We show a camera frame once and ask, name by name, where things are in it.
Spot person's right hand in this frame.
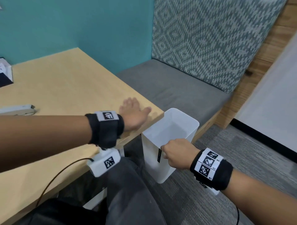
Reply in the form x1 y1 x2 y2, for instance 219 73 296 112
160 138 201 171

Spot person's left hand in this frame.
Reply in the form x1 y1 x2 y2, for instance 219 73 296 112
119 97 153 133

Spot white plastic bin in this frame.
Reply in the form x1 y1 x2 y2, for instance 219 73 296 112
141 108 200 184

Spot person's left forearm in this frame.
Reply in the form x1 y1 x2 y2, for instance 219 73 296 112
0 115 93 173

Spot person's right forearm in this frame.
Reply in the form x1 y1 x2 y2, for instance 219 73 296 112
219 169 297 225

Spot grey bench seat cushion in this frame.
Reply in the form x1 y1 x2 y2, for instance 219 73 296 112
115 59 232 142

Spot black left wrist band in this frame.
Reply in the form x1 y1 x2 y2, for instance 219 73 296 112
84 110 125 149

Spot black wrist band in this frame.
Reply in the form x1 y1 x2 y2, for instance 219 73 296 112
189 148 234 192
84 110 125 149

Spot black right wrist band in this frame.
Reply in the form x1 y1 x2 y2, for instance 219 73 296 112
189 148 234 192

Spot person's grey trousers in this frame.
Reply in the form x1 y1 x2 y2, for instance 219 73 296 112
14 155 168 225

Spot patterned bench back cushion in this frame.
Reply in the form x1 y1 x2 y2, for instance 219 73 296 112
151 0 288 94

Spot white panel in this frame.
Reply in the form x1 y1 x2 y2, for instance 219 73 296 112
232 32 297 161

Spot grey stapler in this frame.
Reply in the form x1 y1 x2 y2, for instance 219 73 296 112
0 104 39 116

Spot white and dark box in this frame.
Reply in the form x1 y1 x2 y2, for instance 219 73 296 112
0 58 14 87

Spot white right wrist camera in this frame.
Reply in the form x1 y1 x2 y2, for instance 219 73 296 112
199 180 220 196

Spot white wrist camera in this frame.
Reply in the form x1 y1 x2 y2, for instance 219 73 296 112
87 148 121 178
199 180 220 196

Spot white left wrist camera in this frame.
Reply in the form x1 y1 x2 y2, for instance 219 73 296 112
87 148 121 178

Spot black right camera cable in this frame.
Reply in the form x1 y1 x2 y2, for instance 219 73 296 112
234 204 241 225

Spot black camera cable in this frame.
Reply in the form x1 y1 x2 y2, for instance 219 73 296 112
234 204 241 225
35 158 95 209

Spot black left camera cable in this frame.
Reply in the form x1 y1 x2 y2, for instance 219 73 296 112
35 158 95 209

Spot wooden bench frame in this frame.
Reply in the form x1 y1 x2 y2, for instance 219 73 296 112
218 0 297 129

